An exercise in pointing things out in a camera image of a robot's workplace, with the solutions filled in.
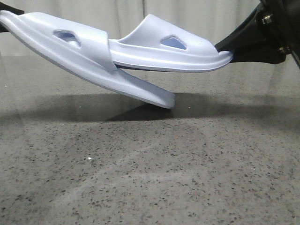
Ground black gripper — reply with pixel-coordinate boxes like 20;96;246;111
215;0;300;64

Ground left-side light blue slipper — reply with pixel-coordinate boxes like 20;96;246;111
0;11;175;108

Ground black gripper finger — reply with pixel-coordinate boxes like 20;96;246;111
0;22;9;33
5;4;25;15

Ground right-side light blue slipper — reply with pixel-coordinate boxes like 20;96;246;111
109;14;233;73

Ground white pleated curtain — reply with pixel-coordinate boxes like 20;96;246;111
4;0;259;44

